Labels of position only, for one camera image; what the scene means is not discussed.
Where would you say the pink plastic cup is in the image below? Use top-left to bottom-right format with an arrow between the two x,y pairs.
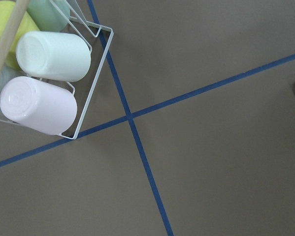
0,76 -> 77,135

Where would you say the mint green plastic cup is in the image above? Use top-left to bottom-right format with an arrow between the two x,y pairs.
27,0 -> 68,32

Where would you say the yellow plastic cup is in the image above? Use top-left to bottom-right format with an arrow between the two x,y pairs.
0,0 -> 39,70

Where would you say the white wire cup rack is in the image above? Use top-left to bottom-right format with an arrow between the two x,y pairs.
0,0 -> 113,140

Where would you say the wooden rack handle rod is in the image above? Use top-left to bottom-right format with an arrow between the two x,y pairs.
0,0 -> 30,71

